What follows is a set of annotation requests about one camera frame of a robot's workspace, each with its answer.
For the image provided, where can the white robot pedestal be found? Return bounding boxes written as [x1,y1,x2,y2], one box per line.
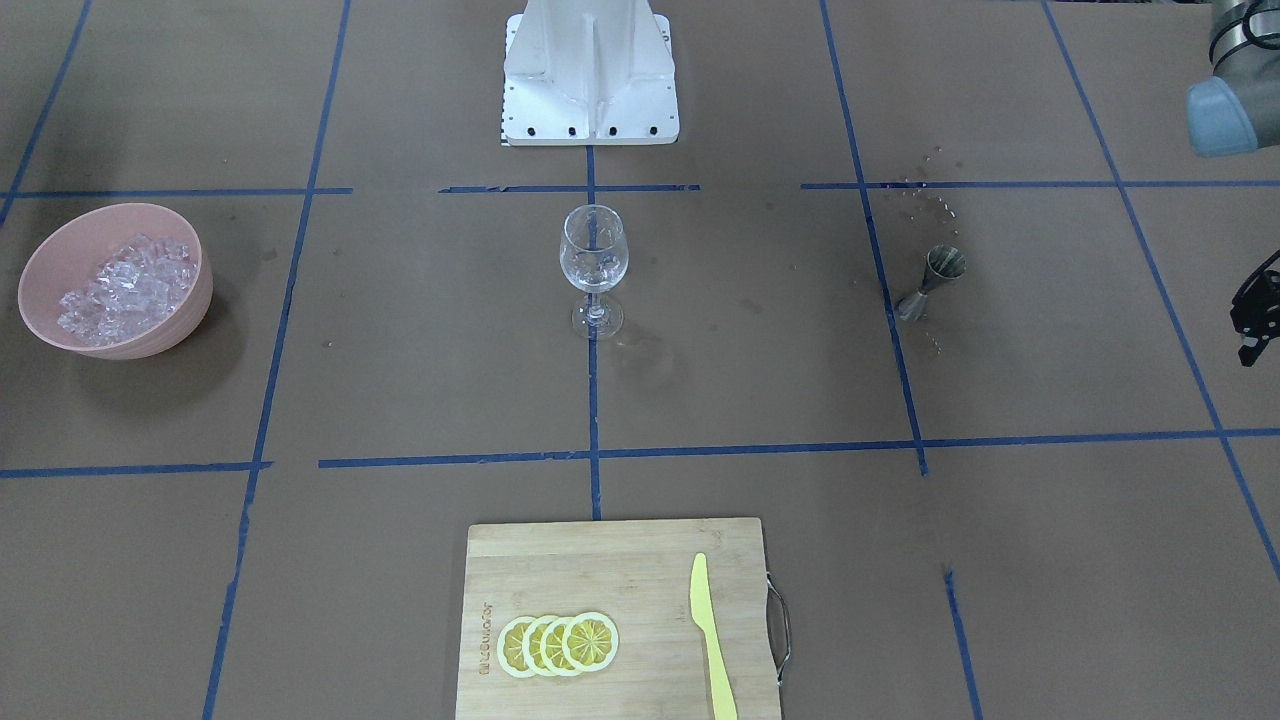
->
[500,1,681,147]

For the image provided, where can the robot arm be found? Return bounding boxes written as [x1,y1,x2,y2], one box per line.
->
[1185,1,1279,366]

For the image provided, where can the yellow plastic knife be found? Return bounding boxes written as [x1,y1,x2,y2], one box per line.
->
[687,552,739,719]

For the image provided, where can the wooden cutting board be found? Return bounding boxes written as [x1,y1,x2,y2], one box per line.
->
[454,518,782,719]

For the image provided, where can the pink bowl of ice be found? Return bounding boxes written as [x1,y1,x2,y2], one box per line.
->
[17,202,212,360]

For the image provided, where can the clear wine glass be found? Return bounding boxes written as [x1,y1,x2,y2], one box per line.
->
[559,204,628,340]

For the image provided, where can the steel double jigger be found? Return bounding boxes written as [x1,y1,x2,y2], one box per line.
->
[893,243,966,323]

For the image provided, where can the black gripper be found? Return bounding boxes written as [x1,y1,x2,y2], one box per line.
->
[1230,250,1279,368]

